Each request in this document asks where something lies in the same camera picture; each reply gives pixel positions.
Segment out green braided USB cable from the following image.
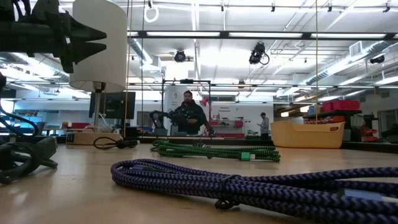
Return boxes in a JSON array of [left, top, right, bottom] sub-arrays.
[[157, 143, 281, 162], [150, 139, 201, 150]]

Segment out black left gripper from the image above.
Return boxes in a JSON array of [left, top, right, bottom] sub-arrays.
[[27, 0, 107, 74]]

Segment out person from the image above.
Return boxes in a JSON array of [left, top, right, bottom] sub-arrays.
[[170, 90, 208, 136], [257, 112, 271, 140]]

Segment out red storage bins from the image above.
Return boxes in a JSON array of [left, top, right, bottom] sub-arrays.
[[322, 100, 361, 113]]

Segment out black overhead light bar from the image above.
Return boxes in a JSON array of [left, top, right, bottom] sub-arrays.
[[127, 30, 398, 40]]

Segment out white lamp with wooden base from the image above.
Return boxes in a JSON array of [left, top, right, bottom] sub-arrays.
[[66, 0, 127, 146]]

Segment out black background rig frame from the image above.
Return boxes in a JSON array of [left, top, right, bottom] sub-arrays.
[[160, 78, 212, 138]]

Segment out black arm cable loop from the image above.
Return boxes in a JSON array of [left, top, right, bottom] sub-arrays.
[[0, 104, 40, 139]]

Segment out black aluminium frame rail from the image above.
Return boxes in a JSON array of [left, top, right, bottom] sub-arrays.
[[124, 138, 274, 146]]

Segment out black USB cable bundle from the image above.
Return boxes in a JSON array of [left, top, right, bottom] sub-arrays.
[[0, 136, 59, 185], [93, 136, 140, 151]]

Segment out black monitor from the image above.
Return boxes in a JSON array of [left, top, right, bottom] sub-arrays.
[[89, 91, 136, 120]]

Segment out black ceiling camera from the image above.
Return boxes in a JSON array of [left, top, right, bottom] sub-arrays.
[[248, 42, 270, 65]]

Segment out purple braided USB cable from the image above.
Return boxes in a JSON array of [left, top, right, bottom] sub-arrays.
[[110, 158, 398, 224]]

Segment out yellow plastic bin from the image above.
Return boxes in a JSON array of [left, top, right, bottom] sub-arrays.
[[269, 120, 346, 149]]

